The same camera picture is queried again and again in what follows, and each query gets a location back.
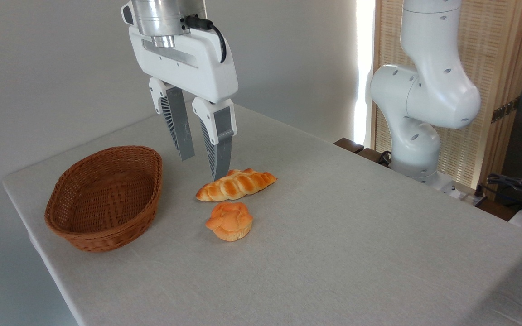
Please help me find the bundle of black cables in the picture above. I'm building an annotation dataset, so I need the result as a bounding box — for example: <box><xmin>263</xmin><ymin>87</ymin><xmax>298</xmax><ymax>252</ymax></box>
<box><xmin>487</xmin><ymin>173</ymin><xmax>522</xmax><ymax>210</ymax></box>

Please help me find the long braided bread loaf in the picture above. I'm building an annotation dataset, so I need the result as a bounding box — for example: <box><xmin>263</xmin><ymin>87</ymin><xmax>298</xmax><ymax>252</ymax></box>
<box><xmin>196</xmin><ymin>168</ymin><xmax>278</xmax><ymax>202</ymax></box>

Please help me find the metal screen hinge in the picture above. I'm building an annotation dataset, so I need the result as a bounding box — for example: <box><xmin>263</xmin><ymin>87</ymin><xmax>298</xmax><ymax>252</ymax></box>
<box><xmin>491</xmin><ymin>96</ymin><xmax>521</xmax><ymax>124</ymax></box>

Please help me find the grey tablecloth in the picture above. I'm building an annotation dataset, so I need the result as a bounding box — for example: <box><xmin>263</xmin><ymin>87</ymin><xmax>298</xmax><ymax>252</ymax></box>
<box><xmin>2</xmin><ymin>103</ymin><xmax>522</xmax><ymax>326</ymax></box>

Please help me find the round orange bread roll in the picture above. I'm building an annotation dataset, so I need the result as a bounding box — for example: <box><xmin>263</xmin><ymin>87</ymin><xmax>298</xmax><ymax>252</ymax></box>
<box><xmin>205</xmin><ymin>201</ymin><xmax>253</xmax><ymax>242</ymax></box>

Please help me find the dark brown wooden block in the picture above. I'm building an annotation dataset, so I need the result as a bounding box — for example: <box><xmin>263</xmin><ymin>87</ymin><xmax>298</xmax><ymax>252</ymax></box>
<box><xmin>333</xmin><ymin>138</ymin><xmax>365</xmax><ymax>154</ymax></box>

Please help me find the brown wicker basket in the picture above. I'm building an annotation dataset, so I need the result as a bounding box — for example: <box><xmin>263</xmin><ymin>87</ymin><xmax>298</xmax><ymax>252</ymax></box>
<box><xmin>44</xmin><ymin>145</ymin><xmax>163</xmax><ymax>253</ymax></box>

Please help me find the wooden slatted folding screen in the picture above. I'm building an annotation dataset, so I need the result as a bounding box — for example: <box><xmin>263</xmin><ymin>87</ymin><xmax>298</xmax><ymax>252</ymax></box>
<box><xmin>372</xmin><ymin>0</ymin><xmax>522</xmax><ymax>191</ymax></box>

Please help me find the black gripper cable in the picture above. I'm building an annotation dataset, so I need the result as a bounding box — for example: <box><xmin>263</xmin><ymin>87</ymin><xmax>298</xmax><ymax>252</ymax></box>
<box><xmin>184</xmin><ymin>16</ymin><xmax>227</xmax><ymax>64</ymax></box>

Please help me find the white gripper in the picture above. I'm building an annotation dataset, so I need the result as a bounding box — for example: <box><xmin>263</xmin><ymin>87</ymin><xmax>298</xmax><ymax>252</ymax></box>
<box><xmin>128</xmin><ymin>26</ymin><xmax>239</xmax><ymax>181</ymax></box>

